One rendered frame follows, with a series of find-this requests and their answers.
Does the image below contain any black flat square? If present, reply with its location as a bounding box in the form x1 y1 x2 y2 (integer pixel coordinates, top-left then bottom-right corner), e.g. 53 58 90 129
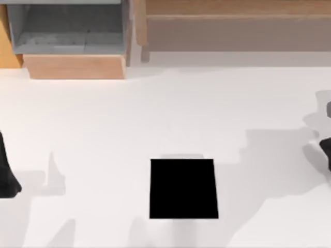
149 158 219 220

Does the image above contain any pale wooden drawer front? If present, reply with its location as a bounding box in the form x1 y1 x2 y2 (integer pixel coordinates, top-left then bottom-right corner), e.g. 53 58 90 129
22 53 127 80

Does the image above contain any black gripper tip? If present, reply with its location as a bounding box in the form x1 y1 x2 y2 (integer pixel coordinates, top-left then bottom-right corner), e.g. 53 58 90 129
0 131 23 199
318 137 331 172

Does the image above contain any wooden cupboard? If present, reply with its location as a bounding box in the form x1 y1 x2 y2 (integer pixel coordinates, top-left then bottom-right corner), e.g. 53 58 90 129
0 4 24 69

